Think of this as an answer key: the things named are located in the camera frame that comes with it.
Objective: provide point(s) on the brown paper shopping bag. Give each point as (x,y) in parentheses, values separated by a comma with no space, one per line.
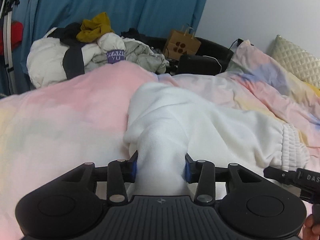
(181,42)

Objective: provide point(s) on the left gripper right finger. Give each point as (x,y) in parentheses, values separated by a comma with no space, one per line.
(205,174)

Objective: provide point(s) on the mustard yellow garment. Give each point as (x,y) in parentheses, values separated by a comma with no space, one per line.
(95,28)

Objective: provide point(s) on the black bedside sofa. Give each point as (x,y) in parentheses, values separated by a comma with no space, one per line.
(210,59)

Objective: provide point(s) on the blue curtain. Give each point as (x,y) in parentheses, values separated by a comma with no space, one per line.
(154,18)

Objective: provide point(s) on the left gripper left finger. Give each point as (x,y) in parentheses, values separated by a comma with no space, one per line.
(116,174)

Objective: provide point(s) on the grey crumpled garment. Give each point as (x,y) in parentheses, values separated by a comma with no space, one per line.
(114,48)

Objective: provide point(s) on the black garment on pile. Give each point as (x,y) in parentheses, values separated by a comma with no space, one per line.
(67,35)

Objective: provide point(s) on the cream quilted headboard cushion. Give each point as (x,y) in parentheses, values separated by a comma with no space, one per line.
(296,60)

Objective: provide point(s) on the red garment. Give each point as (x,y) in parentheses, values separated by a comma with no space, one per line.
(16,36)

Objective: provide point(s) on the pastel tie-dye duvet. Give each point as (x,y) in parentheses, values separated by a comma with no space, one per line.
(49,131)

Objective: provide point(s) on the person right hand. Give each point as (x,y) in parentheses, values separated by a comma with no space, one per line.
(311,230)

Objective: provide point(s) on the white hooded sweatshirt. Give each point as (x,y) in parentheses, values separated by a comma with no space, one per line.
(165,123)

